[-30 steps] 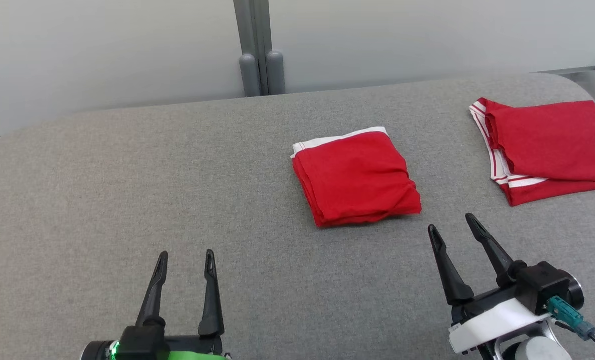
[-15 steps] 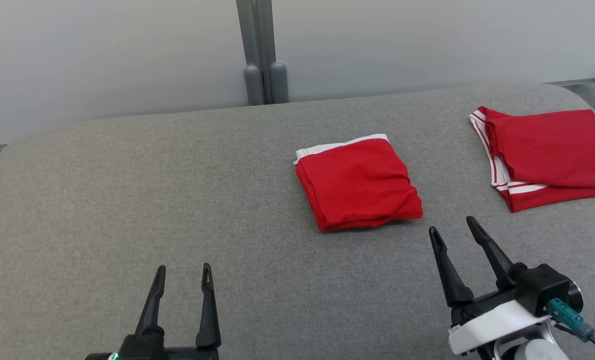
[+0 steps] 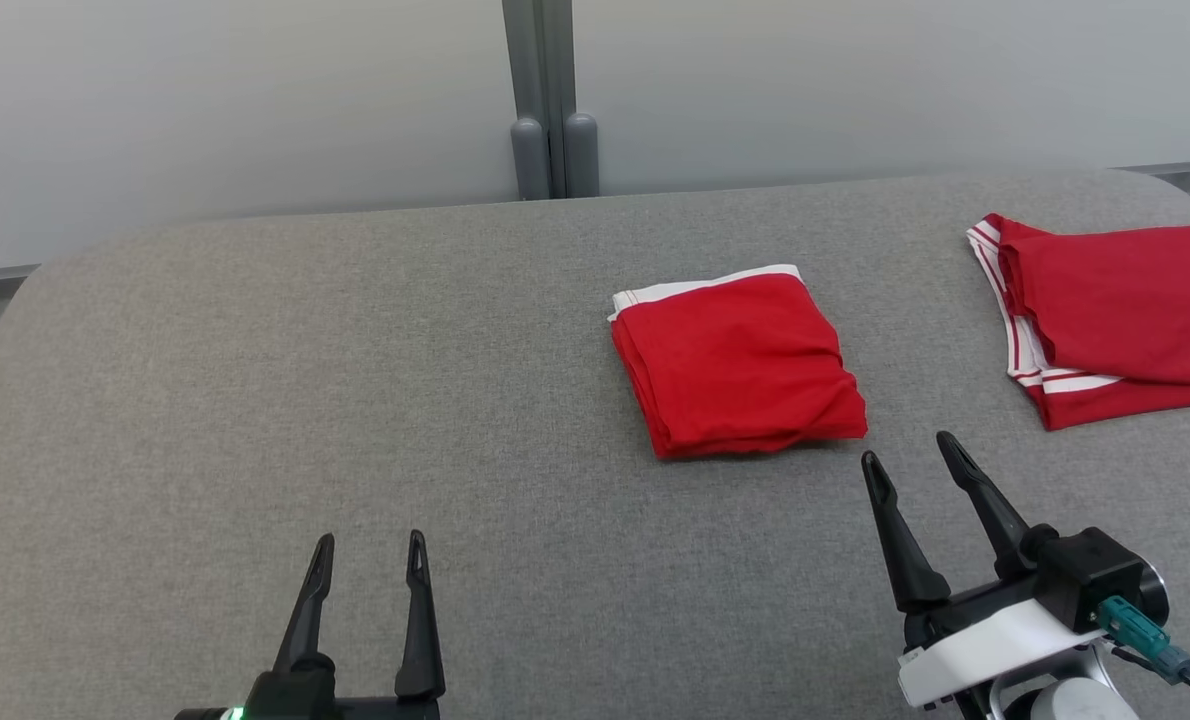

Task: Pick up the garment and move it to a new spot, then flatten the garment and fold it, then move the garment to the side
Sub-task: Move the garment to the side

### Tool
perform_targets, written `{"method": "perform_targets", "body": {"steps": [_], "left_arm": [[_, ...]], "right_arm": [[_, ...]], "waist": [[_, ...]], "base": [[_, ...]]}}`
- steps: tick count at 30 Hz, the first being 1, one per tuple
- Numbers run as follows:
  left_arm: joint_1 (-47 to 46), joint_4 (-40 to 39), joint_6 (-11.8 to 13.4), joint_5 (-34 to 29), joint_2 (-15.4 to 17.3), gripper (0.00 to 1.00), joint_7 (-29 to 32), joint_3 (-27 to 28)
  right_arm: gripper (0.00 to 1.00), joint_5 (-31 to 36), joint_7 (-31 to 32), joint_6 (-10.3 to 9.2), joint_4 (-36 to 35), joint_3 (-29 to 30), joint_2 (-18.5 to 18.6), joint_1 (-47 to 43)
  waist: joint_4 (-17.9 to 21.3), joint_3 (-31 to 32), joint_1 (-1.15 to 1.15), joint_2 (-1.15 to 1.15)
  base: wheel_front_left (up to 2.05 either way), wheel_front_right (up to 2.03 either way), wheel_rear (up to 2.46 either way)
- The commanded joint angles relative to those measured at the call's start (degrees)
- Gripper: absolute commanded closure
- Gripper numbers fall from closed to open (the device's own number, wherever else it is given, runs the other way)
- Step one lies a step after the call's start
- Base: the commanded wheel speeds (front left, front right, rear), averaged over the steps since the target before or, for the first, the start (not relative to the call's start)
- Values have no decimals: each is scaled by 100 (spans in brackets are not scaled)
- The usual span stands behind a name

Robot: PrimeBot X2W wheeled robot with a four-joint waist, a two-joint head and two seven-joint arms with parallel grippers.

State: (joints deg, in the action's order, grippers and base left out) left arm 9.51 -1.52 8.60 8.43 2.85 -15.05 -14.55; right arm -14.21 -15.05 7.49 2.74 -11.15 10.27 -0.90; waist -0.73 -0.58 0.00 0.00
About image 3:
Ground red white shorts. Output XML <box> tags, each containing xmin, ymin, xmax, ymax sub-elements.
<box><xmin>609</xmin><ymin>263</ymin><xmax>869</xmax><ymax>462</ymax></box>

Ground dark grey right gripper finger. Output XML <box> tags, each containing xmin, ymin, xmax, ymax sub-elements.
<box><xmin>935</xmin><ymin>431</ymin><xmax>1033</xmax><ymax>580</ymax></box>
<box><xmin>860</xmin><ymin>450</ymin><xmax>952</xmax><ymax>614</ymax></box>

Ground red white basketball jersey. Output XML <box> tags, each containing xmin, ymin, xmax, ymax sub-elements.
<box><xmin>966</xmin><ymin>212</ymin><xmax>1190</xmax><ymax>432</ymax></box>

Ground grey partition post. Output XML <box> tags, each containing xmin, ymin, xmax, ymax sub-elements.
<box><xmin>501</xmin><ymin>0</ymin><xmax>602</xmax><ymax>202</ymax></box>

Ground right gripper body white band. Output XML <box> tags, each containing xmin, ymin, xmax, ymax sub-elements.
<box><xmin>897</xmin><ymin>574</ymin><xmax>1108</xmax><ymax>711</ymax></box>

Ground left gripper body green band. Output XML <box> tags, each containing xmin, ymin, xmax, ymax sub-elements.
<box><xmin>173</xmin><ymin>670</ymin><xmax>443</xmax><ymax>720</ymax></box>

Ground teal right cable connector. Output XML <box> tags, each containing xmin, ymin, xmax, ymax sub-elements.
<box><xmin>1097</xmin><ymin>596</ymin><xmax>1190</xmax><ymax>683</ymax></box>

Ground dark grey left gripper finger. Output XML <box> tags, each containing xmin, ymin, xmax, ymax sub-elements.
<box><xmin>394</xmin><ymin>530</ymin><xmax>447</xmax><ymax>700</ymax></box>
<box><xmin>272</xmin><ymin>533</ymin><xmax>337</xmax><ymax>677</ymax></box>

